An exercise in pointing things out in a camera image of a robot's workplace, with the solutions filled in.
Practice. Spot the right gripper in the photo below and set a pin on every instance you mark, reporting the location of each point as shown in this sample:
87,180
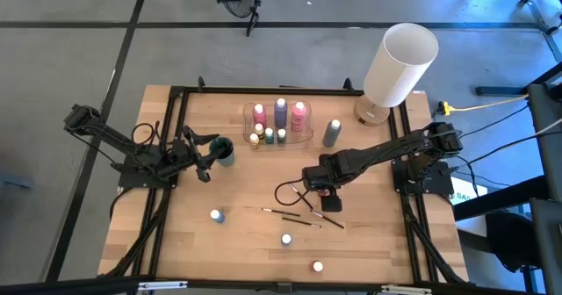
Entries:
331,200

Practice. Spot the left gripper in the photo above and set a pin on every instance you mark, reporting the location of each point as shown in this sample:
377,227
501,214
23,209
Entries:
186,154

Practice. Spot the small golden yellow paint bottle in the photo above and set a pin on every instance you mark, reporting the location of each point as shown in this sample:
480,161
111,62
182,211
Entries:
254,142

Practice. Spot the thin black paint brush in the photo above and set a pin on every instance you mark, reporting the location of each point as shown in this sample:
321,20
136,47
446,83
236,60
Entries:
329,220
305,199
303,223
281,212

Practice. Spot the small lemon yellow paint bottle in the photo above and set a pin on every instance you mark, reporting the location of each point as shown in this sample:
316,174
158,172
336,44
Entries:
259,130

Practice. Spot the tall salmon pink paint bottle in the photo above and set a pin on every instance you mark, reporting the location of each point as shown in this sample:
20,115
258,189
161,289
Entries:
259,116

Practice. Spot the tall grey paint bottle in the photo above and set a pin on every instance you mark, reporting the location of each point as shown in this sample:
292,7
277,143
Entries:
330,134

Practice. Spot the small blue paint bottle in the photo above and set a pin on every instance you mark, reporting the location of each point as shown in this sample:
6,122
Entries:
217,216

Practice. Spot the small dark green paint bottle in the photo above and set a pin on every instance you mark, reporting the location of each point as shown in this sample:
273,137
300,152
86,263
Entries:
282,136

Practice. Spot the tall lavender paint bottle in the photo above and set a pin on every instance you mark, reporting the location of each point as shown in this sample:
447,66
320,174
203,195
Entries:
281,112

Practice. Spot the tall pink apple-label bottle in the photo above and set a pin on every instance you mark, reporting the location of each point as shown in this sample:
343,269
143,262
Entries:
299,117

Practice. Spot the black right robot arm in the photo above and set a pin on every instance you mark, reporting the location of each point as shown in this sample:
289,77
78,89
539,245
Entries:
386,150

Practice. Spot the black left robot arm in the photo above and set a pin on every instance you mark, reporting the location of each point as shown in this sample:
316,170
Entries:
110,137

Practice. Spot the cerulean blue C825 paint bottle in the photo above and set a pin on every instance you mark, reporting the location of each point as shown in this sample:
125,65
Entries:
286,239

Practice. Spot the small orange red paint bottle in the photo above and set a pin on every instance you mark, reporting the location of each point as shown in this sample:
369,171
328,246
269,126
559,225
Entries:
316,266

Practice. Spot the teal plastic cup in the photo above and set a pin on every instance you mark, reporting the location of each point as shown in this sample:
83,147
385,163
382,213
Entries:
228,160

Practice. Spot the clear plastic bin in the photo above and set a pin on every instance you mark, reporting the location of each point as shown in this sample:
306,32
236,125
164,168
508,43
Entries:
307,139

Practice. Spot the white printed box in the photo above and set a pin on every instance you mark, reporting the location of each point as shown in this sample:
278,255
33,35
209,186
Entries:
467,194

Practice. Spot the white shade table lamp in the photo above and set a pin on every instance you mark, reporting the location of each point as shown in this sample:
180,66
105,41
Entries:
395,75

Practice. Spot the black office chair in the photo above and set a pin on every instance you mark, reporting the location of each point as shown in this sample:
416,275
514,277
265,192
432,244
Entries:
511,240

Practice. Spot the grey wheeled stand base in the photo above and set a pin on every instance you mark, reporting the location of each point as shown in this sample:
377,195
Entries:
546,29

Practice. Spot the white frame bracket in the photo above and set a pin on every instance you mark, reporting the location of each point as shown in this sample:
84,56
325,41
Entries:
162,285
406,289

